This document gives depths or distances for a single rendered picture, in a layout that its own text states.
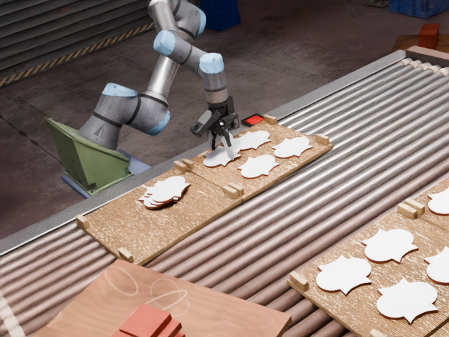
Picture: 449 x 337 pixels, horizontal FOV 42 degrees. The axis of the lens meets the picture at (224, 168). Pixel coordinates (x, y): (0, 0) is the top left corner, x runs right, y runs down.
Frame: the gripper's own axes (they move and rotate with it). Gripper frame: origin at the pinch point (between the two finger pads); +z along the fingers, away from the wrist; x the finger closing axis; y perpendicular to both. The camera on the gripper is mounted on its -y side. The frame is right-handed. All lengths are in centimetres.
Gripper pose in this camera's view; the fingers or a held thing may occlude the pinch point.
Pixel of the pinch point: (221, 154)
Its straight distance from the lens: 206.9
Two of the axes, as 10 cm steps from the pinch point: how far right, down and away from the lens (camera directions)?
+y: 7.8, -4.0, 4.9
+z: 1.4, 8.6, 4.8
